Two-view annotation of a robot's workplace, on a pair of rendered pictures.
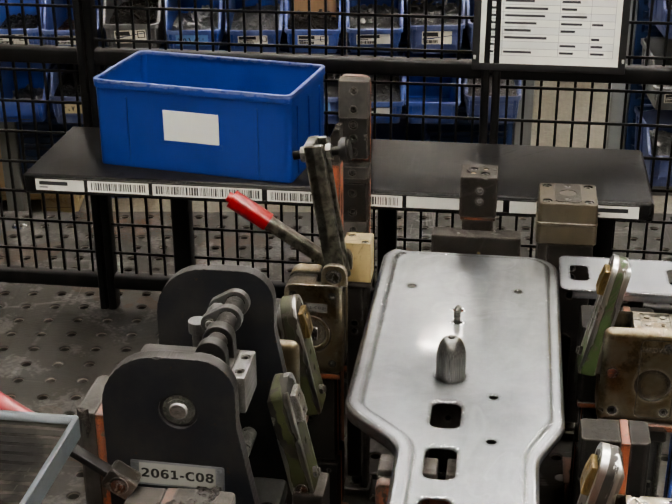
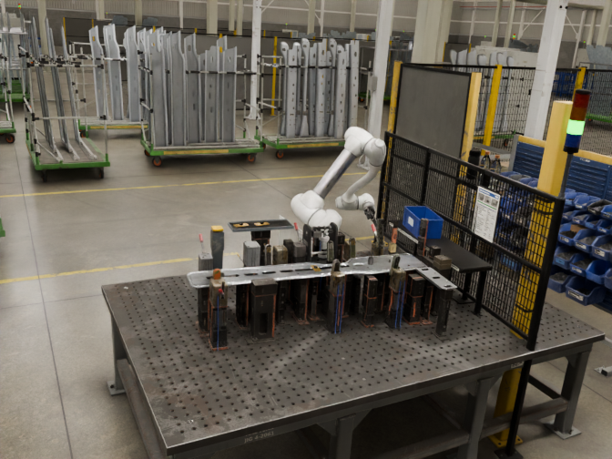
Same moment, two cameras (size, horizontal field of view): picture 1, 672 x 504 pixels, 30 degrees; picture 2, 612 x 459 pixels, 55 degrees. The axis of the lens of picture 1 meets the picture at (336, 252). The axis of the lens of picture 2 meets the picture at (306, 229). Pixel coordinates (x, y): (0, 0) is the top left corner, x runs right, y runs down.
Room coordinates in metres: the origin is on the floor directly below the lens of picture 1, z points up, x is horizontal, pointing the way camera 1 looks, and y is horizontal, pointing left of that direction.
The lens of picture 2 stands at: (-0.73, -2.73, 2.28)
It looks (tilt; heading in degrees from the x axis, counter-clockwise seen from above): 19 degrees down; 61
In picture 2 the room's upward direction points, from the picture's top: 4 degrees clockwise
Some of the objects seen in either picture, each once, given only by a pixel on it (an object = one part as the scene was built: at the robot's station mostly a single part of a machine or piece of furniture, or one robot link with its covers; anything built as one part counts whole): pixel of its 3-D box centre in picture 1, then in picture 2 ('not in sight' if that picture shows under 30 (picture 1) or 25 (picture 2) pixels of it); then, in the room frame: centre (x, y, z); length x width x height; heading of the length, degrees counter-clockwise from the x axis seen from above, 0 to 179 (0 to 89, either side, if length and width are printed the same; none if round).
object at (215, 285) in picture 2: not in sight; (219, 313); (0.22, -0.17, 0.88); 0.15 x 0.11 x 0.36; 82
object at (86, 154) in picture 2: not in sight; (62, 109); (0.34, 6.92, 0.88); 1.91 x 1.00 x 1.76; 90
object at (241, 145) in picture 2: not in sight; (201, 107); (2.54, 6.97, 0.88); 1.91 x 1.00 x 1.76; 176
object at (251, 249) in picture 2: not in sight; (250, 277); (0.53, 0.14, 0.90); 0.13 x 0.10 x 0.41; 82
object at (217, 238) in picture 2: not in sight; (217, 266); (0.39, 0.33, 0.92); 0.08 x 0.08 x 0.44; 82
